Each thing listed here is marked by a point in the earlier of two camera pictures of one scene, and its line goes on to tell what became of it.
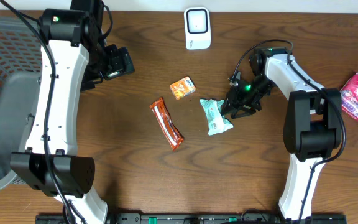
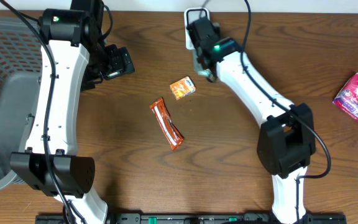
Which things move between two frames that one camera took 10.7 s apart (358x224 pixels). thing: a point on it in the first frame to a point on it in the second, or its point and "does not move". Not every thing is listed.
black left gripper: [124, 61] does not move
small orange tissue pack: [183, 88] does not move
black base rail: [194, 218] does not move
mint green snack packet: [216, 123] to [204, 72]
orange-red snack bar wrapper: [169, 130] does not move
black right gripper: [237, 104] to [196, 48]
